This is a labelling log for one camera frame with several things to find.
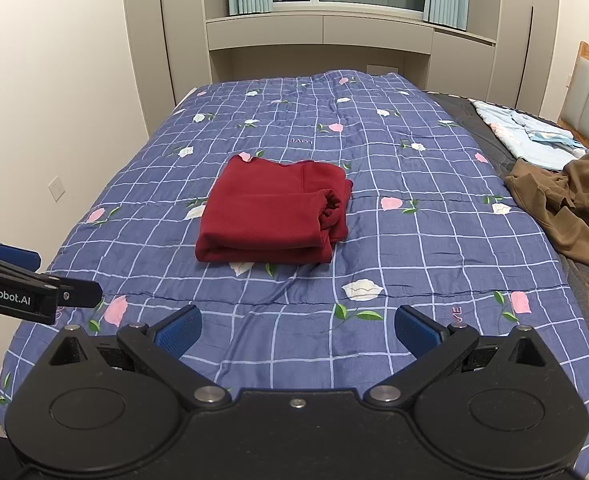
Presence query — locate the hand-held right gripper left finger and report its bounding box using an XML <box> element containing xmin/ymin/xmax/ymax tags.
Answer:
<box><xmin>41</xmin><ymin>304</ymin><xmax>232</xmax><ymax>409</ymax></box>

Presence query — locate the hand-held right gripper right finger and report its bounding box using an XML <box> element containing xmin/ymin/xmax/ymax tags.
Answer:
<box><xmin>363</xmin><ymin>304</ymin><xmax>549</xmax><ymax>407</ymax></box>

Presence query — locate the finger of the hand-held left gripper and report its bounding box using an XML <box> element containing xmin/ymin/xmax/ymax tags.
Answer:
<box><xmin>0</xmin><ymin>233</ymin><xmax>42</xmax><ymax>273</ymax></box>
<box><xmin>37</xmin><ymin>271</ymin><xmax>104</xmax><ymax>310</ymax></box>

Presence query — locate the red long-sleeve sweater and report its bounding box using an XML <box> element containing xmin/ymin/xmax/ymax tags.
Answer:
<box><xmin>195</xmin><ymin>153</ymin><xmax>354</xmax><ymax>266</ymax></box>

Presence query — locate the blue floral checked quilt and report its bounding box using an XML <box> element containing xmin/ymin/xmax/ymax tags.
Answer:
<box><xmin>0</xmin><ymin>71</ymin><xmax>589</xmax><ymax>407</ymax></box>

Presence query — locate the brown garment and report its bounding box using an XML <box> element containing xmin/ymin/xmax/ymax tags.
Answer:
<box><xmin>505</xmin><ymin>140</ymin><xmax>589</xmax><ymax>279</ymax></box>

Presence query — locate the light blue patterned cloth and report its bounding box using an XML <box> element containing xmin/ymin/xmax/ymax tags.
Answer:
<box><xmin>471</xmin><ymin>100</ymin><xmax>589</xmax><ymax>172</ymax></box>

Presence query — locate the beige built-in wardrobe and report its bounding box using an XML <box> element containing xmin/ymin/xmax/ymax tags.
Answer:
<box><xmin>119</xmin><ymin>0</ymin><xmax>561</xmax><ymax>135</ymax></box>

